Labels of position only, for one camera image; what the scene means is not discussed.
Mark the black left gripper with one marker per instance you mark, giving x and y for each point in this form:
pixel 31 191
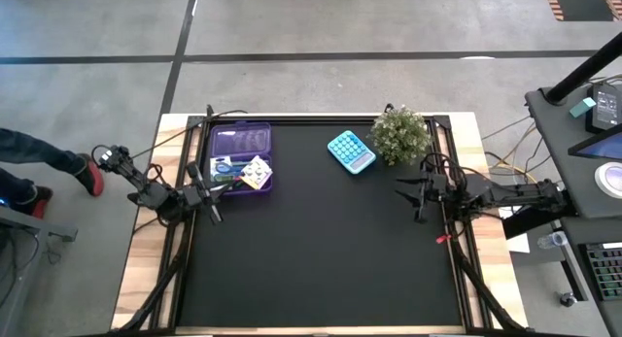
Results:
pixel 196 196

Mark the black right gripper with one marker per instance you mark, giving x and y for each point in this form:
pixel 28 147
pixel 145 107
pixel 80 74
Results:
pixel 444 193

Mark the green yellow crayon box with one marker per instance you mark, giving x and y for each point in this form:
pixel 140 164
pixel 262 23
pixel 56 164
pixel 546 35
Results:
pixel 228 178

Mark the white printed small pack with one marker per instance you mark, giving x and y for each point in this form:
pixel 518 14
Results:
pixel 213 169

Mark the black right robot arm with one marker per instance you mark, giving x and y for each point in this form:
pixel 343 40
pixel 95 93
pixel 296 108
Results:
pixel 515 196

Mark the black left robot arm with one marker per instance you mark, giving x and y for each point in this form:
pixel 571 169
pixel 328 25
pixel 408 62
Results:
pixel 146 191

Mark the potted plant in black pot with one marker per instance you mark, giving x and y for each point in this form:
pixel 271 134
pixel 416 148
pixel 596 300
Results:
pixel 399 135

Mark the purple plastic pencil case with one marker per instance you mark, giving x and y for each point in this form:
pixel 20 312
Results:
pixel 240 138

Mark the red tag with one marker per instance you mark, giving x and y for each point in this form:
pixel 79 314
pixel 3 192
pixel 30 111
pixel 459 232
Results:
pixel 442 239

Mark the light blue calculator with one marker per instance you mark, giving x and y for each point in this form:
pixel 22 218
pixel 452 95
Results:
pixel 351 151

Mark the black table mat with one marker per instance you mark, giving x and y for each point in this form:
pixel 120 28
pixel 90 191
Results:
pixel 316 254

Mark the white paper sheet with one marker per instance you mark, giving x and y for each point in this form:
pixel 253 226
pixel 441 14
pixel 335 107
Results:
pixel 520 242

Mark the clear water bottle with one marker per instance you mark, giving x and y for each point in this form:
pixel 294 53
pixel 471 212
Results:
pixel 551 240

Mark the dark grey side desk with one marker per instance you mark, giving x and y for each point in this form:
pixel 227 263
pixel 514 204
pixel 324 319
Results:
pixel 559 147

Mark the teal small block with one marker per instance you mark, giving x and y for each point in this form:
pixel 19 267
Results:
pixel 582 107

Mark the black caster wheel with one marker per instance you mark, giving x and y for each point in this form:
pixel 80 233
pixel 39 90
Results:
pixel 567 299

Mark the desk monitor screen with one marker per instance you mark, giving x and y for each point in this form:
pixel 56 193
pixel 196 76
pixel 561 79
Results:
pixel 600 147

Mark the person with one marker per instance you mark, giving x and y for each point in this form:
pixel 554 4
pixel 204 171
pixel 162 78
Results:
pixel 29 150

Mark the white round disc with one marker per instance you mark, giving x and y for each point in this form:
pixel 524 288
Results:
pixel 611 179

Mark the black round pole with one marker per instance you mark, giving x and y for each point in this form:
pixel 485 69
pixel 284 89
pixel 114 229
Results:
pixel 583 70

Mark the black keyboard teal keys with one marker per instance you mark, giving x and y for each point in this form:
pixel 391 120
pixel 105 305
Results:
pixel 605 271

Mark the black device box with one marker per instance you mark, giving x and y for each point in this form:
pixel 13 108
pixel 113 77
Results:
pixel 605 106

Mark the grey metal cart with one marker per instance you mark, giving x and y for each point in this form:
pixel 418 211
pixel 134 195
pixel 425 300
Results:
pixel 19 259

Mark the black mat striped edge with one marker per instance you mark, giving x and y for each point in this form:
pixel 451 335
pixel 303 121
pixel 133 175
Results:
pixel 583 2

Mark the black aluminium rig frame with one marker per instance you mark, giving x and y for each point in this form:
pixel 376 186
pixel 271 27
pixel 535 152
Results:
pixel 316 119

